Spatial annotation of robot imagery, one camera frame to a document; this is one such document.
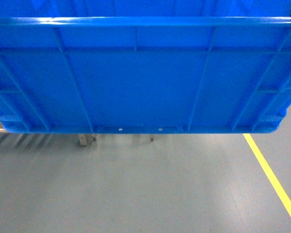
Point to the yellow floor line tape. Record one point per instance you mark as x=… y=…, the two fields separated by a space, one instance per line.
x=278 y=188

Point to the blue plastic crate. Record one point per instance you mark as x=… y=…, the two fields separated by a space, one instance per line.
x=144 y=66

